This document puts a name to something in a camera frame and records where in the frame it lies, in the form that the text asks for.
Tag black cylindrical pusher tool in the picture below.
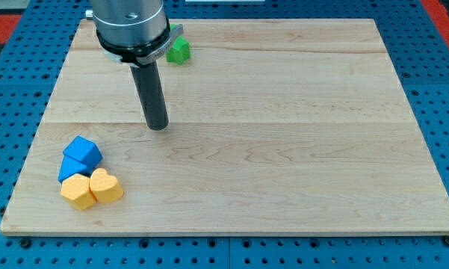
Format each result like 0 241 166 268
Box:
131 62 169 131

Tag yellow hexagon block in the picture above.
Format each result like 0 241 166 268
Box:
61 173 97 211

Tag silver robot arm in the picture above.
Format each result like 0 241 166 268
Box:
86 0 184 131

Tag blue cube block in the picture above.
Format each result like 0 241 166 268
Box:
63 136 103 168

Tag green star block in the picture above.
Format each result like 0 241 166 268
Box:
166 35 191 65

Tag yellow heart block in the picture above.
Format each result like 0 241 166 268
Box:
90 168 124 203

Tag blue triangle block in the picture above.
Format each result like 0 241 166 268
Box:
58 156 92 183

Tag light wooden board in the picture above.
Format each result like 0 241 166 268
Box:
0 19 449 237

